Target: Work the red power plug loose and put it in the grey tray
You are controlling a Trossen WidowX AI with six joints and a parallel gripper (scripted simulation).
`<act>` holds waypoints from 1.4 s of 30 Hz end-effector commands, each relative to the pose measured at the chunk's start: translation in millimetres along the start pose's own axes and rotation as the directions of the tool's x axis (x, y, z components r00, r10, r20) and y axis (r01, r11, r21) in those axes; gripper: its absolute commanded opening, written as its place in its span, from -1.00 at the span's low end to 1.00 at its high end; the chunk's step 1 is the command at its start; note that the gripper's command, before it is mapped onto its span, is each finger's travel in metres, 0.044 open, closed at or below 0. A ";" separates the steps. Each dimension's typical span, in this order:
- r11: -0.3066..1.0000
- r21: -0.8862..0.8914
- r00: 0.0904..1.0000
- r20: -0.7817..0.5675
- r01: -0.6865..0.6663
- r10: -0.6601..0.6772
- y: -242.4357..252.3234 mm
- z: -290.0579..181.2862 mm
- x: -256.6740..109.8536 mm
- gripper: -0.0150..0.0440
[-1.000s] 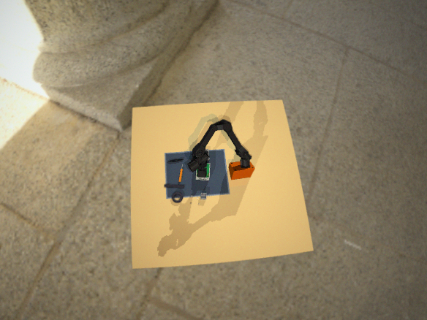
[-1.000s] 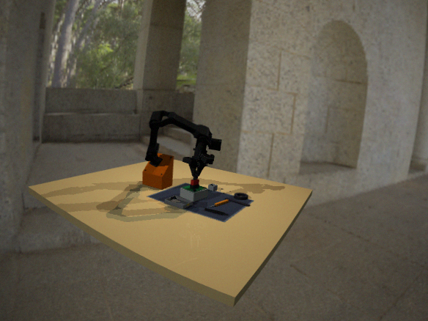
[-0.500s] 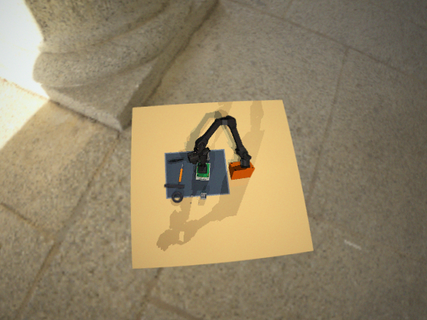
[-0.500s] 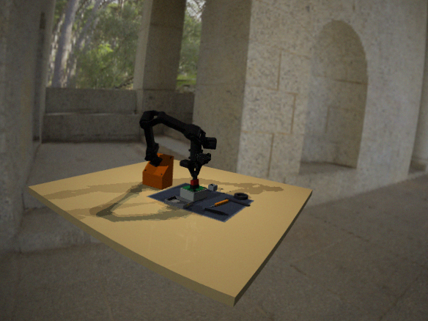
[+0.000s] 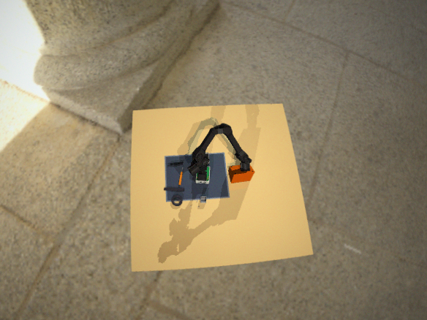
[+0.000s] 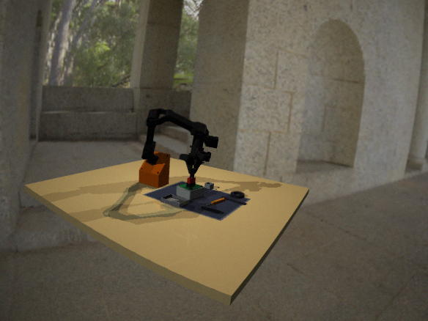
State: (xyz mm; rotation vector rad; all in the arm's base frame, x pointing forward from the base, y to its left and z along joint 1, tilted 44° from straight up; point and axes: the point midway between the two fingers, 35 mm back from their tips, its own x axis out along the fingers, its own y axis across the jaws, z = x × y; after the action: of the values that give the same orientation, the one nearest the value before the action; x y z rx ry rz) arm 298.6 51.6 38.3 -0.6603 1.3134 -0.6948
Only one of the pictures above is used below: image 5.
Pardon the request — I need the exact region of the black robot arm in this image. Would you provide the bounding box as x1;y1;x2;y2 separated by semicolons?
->
187;123;252;176

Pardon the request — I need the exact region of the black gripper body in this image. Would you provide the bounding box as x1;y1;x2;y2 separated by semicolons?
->
197;154;208;181

